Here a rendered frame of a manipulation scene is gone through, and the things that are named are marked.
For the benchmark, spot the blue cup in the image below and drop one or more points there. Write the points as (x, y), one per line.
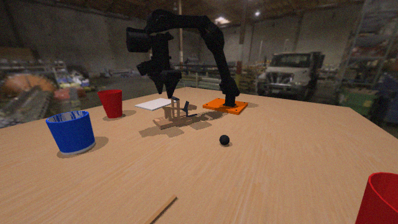
(72, 131)

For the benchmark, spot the white flat rectangular sheet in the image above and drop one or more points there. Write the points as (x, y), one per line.
(154, 104)

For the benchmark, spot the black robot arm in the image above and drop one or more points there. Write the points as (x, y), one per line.
(160, 20)

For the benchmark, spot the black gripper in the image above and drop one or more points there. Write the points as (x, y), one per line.
(165, 75)

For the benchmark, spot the black ball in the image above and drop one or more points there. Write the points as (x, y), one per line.
(224, 139)

